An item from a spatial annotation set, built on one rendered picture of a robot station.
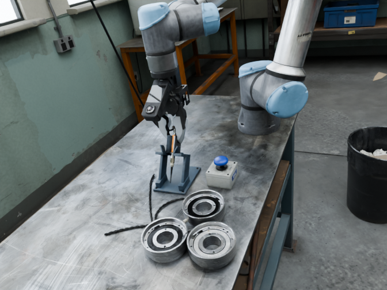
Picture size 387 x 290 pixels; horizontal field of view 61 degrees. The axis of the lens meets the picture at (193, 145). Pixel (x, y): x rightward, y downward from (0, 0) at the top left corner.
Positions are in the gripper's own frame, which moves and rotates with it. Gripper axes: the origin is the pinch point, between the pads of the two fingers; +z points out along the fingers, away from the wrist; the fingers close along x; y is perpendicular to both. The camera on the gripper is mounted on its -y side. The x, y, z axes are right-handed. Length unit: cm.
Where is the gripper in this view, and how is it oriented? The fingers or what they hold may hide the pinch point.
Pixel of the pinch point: (173, 140)
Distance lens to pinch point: 92.1
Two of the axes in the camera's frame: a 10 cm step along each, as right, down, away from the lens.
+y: 3.6, -5.1, 7.8
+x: -9.2, -0.7, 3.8
